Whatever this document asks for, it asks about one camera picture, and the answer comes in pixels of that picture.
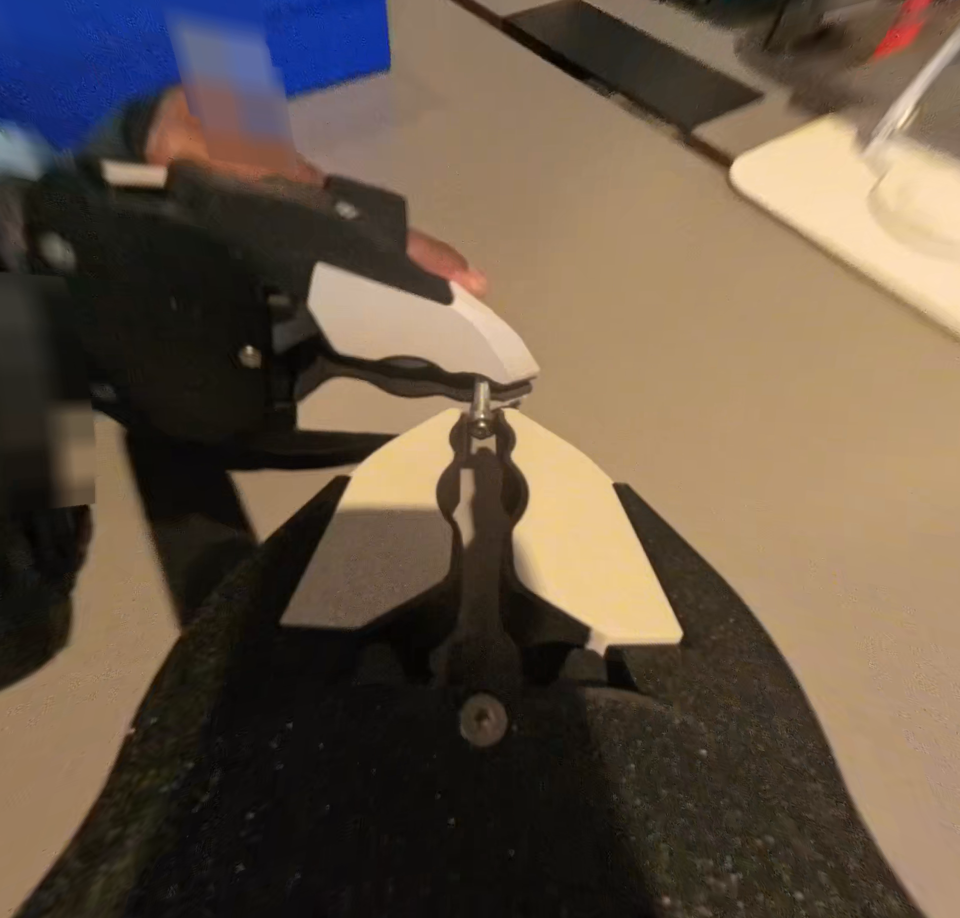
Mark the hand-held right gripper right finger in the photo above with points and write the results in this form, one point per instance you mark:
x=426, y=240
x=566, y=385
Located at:
x=585, y=551

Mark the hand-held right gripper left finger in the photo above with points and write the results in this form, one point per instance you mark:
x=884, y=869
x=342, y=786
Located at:
x=375, y=483

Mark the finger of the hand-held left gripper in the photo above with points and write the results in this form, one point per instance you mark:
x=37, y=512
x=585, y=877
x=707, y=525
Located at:
x=420, y=382
x=420, y=322

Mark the silver bolt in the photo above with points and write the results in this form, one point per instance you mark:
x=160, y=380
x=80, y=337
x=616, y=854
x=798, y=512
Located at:
x=480, y=423

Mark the person's left hand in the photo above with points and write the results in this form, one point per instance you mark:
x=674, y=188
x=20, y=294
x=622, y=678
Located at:
x=450, y=262

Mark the blue plastic bin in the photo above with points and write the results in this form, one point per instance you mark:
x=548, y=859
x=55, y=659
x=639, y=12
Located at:
x=75, y=33

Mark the dark table panel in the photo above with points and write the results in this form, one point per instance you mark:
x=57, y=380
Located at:
x=637, y=63

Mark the white stand base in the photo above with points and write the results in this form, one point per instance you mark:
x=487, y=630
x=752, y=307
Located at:
x=810, y=183

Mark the clear acrylic stand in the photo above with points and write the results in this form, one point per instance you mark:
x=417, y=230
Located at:
x=900, y=112

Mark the red plastic object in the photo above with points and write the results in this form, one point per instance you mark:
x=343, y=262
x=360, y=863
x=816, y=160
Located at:
x=911, y=18

